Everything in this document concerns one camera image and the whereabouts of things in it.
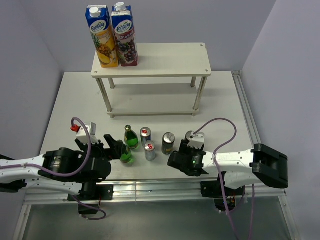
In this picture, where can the white two-tier shelf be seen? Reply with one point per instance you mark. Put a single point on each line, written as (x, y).
(169, 79)

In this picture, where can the rear green glass bottle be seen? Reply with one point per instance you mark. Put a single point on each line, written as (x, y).
(130, 137)

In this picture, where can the silver energy can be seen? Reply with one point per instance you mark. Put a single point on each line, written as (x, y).
(150, 150)
(145, 135)

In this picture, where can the pineapple juice carton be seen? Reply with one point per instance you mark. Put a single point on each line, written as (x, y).
(100, 27)

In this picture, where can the aluminium right rail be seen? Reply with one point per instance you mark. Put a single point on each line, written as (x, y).
(246, 108)

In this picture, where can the rear silver energy can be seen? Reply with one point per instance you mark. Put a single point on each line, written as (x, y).
(145, 135)

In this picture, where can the black can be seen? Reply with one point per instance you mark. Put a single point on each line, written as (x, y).
(168, 141)
(189, 135)

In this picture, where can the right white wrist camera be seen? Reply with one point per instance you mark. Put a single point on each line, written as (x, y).
(196, 141)

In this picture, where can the aluminium rail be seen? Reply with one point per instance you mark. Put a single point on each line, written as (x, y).
(246, 108)
(126, 191)

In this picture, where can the green glass bottle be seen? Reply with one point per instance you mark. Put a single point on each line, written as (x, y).
(125, 152)
(130, 137)

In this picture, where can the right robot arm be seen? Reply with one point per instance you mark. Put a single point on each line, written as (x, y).
(259, 165)

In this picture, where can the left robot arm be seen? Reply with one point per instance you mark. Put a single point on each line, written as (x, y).
(75, 172)

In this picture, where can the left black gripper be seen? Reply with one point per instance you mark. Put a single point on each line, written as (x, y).
(115, 147)

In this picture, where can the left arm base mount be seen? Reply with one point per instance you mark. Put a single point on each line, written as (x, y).
(89, 201)

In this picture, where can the front green glass bottle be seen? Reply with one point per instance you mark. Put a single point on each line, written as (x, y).
(125, 152)

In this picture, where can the grape juice carton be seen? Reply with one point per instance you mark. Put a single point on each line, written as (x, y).
(124, 34)

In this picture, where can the aluminium front rail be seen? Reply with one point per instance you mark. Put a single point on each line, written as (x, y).
(126, 191)

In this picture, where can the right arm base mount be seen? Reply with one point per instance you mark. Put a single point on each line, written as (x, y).
(213, 190)

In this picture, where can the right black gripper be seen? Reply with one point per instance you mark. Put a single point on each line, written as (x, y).
(183, 147)

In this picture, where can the front silver energy can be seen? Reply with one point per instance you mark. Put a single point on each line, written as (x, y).
(150, 150)

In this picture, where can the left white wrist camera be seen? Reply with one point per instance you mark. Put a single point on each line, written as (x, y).
(85, 136)

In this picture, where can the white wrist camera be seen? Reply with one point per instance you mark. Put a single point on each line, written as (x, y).
(196, 141)
(85, 136)

